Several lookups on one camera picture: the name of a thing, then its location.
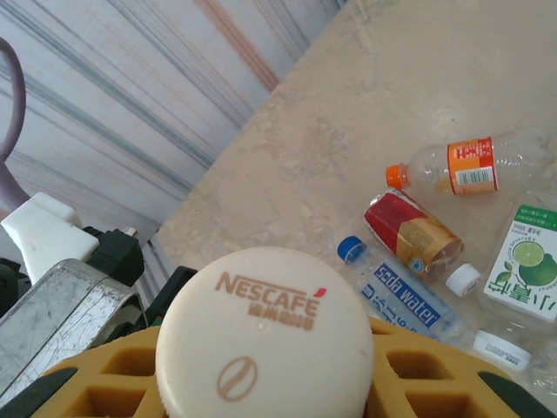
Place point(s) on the soda water bottle blue cap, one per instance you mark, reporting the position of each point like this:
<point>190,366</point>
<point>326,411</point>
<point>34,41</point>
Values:
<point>404,300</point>

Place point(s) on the striped metal enclosure panel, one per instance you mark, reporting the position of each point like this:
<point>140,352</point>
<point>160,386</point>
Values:
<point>130,87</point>

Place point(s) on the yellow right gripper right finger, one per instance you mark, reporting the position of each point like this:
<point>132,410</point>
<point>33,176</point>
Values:
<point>435,383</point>

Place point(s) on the red gold label bottle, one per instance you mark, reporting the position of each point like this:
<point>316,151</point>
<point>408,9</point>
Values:
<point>413,231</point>

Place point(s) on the metal white robot wrist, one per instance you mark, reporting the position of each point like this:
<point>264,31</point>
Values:
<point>65,296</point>

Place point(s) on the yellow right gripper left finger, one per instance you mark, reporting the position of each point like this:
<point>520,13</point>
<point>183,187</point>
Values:
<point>109,374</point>

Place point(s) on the brown Nescafe coffee bottle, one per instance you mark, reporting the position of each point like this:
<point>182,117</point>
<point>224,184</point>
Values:
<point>261,326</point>

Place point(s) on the orange label orange cap bottle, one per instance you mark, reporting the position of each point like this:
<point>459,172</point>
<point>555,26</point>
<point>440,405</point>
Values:
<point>472,165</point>

